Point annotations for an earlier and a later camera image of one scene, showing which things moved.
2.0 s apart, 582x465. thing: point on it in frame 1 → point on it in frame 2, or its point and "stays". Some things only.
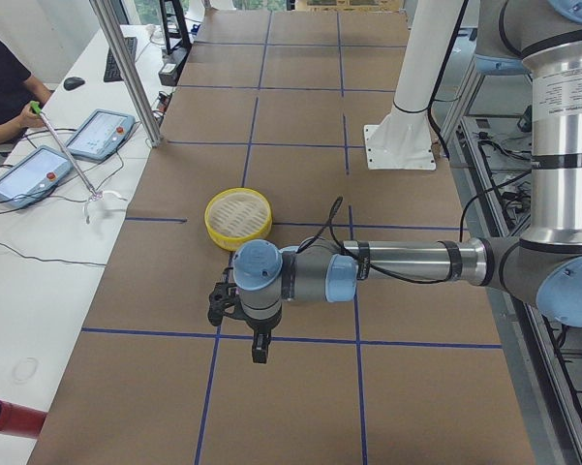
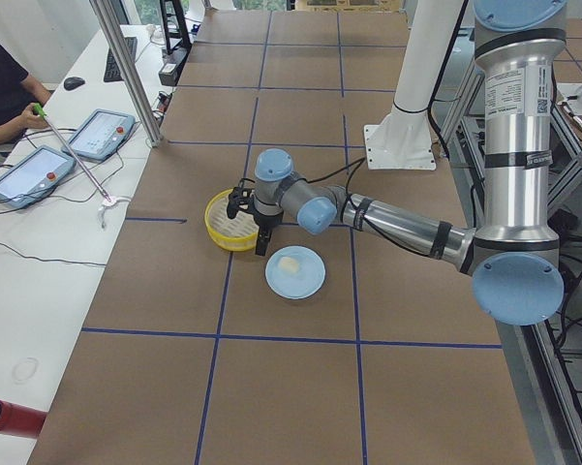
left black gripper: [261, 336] → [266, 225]
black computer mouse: [73, 82] stays
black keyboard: [111, 73] stays
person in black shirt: [7, 90] stays
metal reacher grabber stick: [96, 196] → [41, 110]
